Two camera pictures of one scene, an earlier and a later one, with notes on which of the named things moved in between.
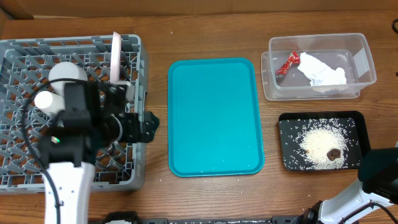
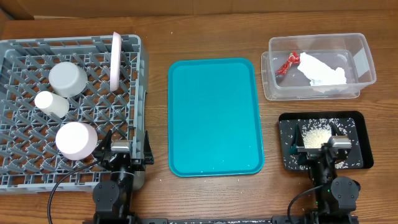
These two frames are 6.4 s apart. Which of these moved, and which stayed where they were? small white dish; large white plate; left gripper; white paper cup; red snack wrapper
Moved: small white dish; left gripper
Stayed: large white plate; red snack wrapper; white paper cup
